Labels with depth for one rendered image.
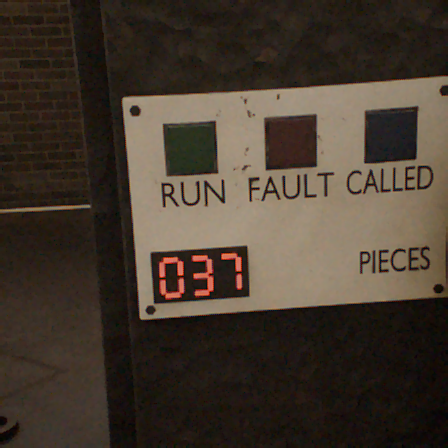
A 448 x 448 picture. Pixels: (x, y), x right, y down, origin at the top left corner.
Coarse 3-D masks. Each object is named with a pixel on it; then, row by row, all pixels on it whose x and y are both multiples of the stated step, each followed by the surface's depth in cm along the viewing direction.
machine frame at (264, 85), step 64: (128, 0) 65; (192, 0) 65; (256, 0) 66; (320, 0) 67; (384, 0) 67; (128, 64) 66; (192, 64) 67; (256, 64) 67; (320, 64) 68; (384, 64) 68; (128, 192) 69; (128, 256) 70; (128, 320) 80; (192, 320) 72; (256, 320) 73; (320, 320) 73; (384, 320) 74; (128, 384) 82; (192, 384) 73; (256, 384) 74; (320, 384) 75; (384, 384) 75
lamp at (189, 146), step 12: (168, 132) 65; (180, 132) 65; (192, 132) 65; (204, 132) 66; (168, 144) 65; (180, 144) 66; (192, 144) 66; (204, 144) 66; (180, 156) 66; (192, 156) 66; (204, 156) 66; (180, 168) 66; (192, 168) 66; (204, 168) 66
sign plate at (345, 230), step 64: (128, 128) 65; (256, 128) 66; (320, 128) 67; (192, 192) 67; (256, 192) 68; (320, 192) 68; (384, 192) 69; (192, 256) 68; (256, 256) 69; (320, 256) 70; (384, 256) 70
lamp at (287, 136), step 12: (276, 120) 66; (288, 120) 66; (300, 120) 66; (312, 120) 66; (276, 132) 66; (288, 132) 66; (300, 132) 66; (312, 132) 66; (276, 144) 66; (288, 144) 66; (300, 144) 67; (312, 144) 67; (276, 156) 67; (288, 156) 67; (300, 156) 67; (312, 156) 67
